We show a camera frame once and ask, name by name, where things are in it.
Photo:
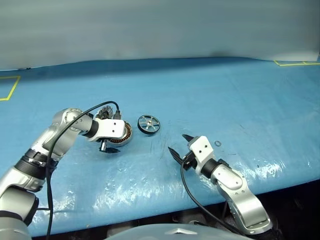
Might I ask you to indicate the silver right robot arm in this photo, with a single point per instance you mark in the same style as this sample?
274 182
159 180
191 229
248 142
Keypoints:
237 195

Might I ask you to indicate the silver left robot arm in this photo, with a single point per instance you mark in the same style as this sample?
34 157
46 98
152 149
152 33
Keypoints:
62 135

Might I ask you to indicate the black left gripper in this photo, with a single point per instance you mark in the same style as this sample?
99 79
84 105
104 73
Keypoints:
103 146

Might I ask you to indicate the yellow tape marking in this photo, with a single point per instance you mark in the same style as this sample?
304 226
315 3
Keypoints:
11 92

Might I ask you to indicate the motor housing with copper windings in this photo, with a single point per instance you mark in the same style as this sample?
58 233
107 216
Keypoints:
126 135

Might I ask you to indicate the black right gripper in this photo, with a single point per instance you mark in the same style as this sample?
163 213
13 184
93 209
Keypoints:
190 161

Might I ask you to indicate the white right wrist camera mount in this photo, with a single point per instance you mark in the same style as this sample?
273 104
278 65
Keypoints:
202 150

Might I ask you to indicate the black spoked rotor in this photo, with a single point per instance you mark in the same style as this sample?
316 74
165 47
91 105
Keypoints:
149 122

